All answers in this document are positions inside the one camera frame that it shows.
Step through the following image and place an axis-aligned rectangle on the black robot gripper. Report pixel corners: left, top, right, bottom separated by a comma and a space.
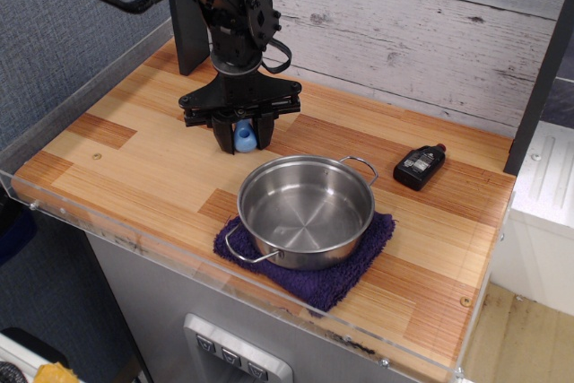
178, 72, 302, 154

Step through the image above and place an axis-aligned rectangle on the blue grey toy spoon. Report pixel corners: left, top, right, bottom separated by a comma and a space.
233, 119, 257, 153

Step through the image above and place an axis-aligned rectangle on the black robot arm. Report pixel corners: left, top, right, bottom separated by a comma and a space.
178, 0, 301, 153

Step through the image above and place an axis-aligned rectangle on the stainless steel pot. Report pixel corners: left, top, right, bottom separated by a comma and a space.
237, 155, 376, 271

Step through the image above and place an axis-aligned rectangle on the clear acrylic guard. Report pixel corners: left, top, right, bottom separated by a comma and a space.
1, 23, 515, 382

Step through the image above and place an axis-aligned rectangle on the small black bottle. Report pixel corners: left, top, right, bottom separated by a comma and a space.
393, 144, 447, 191

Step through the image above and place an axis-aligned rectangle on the purple towel cloth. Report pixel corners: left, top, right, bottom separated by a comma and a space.
213, 213, 396, 312

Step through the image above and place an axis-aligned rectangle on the silver button panel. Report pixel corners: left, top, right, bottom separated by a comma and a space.
183, 313, 294, 382

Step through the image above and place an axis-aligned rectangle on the yellow black object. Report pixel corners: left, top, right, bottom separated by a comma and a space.
0, 360, 82, 383

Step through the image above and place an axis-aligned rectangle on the white side cabinet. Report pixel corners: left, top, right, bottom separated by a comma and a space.
491, 121, 573, 315

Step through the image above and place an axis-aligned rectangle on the dark grey left post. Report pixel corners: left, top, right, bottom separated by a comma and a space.
169, 0, 210, 75

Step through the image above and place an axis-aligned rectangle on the dark grey post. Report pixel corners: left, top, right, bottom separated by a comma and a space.
502, 0, 574, 175
169, 0, 210, 75

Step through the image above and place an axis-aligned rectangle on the dark grey right post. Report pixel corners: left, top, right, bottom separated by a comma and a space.
502, 0, 574, 175

